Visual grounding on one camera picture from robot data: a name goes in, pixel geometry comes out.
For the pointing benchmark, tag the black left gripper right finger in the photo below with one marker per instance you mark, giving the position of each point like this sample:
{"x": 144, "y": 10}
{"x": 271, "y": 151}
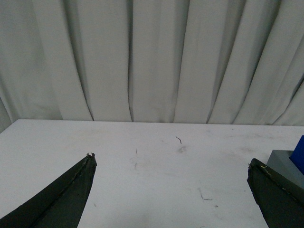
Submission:
{"x": 281, "y": 201}

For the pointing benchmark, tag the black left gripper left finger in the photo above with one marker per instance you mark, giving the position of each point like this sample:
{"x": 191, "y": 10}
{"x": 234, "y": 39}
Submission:
{"x": 60, "y": 204}

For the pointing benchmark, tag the gray cube base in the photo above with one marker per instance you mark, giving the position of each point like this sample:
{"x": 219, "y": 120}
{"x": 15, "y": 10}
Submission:
{"x": 280, "y": 161}

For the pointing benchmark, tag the blue block part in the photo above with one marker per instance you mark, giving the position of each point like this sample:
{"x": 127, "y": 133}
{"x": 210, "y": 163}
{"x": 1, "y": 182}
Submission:
{"x": 297, "y": 157}

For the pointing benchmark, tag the white curtain backdrop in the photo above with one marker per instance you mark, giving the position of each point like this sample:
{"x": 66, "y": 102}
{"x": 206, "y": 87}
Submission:
{"x": 163, "y": 61}

